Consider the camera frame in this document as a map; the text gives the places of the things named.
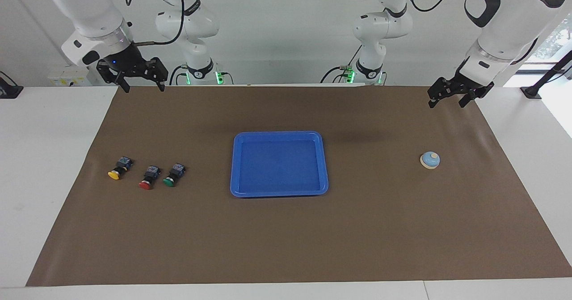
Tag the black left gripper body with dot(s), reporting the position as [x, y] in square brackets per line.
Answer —
[464, 85]

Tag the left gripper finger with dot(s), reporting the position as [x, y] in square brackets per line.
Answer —
[478, 92]
[438, 90]

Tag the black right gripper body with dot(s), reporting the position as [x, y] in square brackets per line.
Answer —
[127, 61]

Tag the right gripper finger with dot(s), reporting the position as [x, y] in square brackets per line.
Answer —
[157, 71]
[111, 73]

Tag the light blue desk bell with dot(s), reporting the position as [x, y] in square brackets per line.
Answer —
[430, 160]

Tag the yellow push button switch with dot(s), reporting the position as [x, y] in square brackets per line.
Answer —
[119, 167]

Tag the green push button switch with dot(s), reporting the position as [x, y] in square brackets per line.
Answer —
[174, 175]

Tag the red push button switch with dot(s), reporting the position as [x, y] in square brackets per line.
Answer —
[149, 177]

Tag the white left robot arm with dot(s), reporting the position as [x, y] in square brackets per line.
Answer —
[505, 27]

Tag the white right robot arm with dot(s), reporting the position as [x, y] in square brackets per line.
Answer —
[89, 5]

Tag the blue plastic tray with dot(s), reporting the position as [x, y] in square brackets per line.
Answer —
[279, 166]

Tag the brown table mat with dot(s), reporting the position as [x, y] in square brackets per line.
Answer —
[286, 237]

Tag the white wall outlet box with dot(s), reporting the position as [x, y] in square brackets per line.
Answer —
[69, 76]

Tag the black camera stand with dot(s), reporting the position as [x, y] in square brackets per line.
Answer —
[532, 92]

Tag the black table clamp mount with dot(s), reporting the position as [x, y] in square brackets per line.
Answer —
[9, 90]

